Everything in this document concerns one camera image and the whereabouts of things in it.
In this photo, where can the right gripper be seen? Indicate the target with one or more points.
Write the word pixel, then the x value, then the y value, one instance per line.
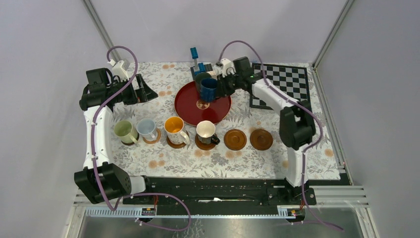
pixel 222 89

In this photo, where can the aluminium rail frame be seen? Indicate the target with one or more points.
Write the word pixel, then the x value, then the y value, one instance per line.
pixel 338 211

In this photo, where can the dark green mug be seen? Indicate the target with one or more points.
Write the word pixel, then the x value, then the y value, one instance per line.
pixel 199 78

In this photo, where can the light wooden coaster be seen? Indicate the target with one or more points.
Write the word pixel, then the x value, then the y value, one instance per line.
pixel 155 140

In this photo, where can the light blue mug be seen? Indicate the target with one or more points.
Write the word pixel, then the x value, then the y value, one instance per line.
pixel 147 129

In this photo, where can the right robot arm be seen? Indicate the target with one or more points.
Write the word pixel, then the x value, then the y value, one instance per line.
pixel 296 121

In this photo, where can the blue and black block toy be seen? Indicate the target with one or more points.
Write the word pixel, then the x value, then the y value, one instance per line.
pixel 200 67

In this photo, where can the black and white chessboard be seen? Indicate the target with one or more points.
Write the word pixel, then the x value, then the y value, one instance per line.
pixel 292 80

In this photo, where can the red round tray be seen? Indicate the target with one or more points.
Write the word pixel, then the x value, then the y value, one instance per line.
pixel 193 110

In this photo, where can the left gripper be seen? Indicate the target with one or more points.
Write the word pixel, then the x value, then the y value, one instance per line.
pixel 144 93

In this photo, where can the black mug cream inside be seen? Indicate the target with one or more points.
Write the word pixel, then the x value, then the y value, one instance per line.
pixel 206 132

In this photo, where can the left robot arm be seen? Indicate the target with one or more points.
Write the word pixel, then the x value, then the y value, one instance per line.
pixel 99 172

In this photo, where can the patterned mug orange inside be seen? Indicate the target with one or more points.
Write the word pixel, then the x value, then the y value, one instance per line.
pixel 176 133

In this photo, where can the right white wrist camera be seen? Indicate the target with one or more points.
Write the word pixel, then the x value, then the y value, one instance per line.
pixel 224 67

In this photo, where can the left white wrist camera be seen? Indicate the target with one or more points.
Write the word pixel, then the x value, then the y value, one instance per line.
pixel 120 69

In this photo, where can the dark blue mug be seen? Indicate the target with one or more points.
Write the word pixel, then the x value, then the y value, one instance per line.
pixel 208 89

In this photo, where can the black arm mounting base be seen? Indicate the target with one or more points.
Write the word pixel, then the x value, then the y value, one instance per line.
pixel 206 196

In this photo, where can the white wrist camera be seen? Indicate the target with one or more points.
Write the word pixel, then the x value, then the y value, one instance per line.
pixel 120 69
pixel 224 67

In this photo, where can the dark brown wooden coaster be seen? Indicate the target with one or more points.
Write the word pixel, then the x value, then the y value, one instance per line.
pixel 130 139

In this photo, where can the light green mug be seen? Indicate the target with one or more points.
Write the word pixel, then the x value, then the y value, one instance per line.
pixel 123 128

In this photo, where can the floral tablecloth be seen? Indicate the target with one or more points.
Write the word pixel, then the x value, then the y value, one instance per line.
pixel 161 160

